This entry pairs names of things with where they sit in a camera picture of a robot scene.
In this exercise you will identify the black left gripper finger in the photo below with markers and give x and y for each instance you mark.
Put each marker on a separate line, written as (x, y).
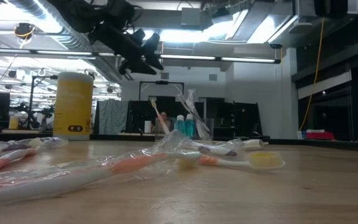
(152, 49)
(138, 67)

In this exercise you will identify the purple toothbrush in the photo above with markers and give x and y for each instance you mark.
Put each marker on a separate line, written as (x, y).
(14, 147)
(194, 116)
(203, 130)
(191, 99)
(216, 150)

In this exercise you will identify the teal mouthwash bottle white cap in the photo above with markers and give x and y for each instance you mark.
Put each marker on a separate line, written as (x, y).
(190, 126)
(180, 127)

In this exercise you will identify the bare orange toothbrush yellow bristles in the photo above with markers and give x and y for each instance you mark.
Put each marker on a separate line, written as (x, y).
(266, 160)

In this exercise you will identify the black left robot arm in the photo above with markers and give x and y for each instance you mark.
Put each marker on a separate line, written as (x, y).
(73, 12)

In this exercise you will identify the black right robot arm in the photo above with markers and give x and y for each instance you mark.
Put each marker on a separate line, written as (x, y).
(331, 7)

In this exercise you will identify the black bar with light strips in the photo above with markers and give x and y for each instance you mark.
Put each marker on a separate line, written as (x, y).
(188, 57)

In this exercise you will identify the gray ceiling box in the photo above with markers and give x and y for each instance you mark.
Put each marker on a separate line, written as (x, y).
(191, 17)

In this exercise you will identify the gray hanging cloth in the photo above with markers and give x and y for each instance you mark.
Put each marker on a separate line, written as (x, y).
(112, 116)

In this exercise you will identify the person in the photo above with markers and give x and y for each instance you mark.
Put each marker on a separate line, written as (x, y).
(165, 119)

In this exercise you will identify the white paper roll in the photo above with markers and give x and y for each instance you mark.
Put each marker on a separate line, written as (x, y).
(148, 127)

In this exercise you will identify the yellow canister with white lid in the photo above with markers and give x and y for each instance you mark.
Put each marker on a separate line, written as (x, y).
(73, 109)

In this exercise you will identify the black tall stand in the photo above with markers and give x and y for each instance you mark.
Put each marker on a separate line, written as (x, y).
(31, 102)

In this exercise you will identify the small yellow canister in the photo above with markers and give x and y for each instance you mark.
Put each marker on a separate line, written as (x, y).
(13, 123)

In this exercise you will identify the red box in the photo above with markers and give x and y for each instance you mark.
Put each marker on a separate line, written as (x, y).
(320, 136)

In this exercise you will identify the black camera stand frame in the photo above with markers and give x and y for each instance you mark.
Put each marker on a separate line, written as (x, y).
(162, 82)

